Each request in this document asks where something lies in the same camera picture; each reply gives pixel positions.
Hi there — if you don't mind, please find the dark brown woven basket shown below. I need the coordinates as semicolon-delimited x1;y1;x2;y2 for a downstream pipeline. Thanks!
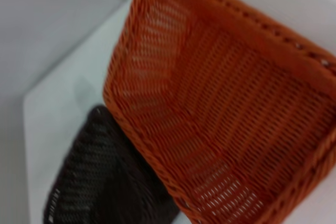
43;104;182;224

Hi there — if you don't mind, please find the orange woven basket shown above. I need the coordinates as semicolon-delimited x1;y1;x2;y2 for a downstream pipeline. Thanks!
101;0;336;224

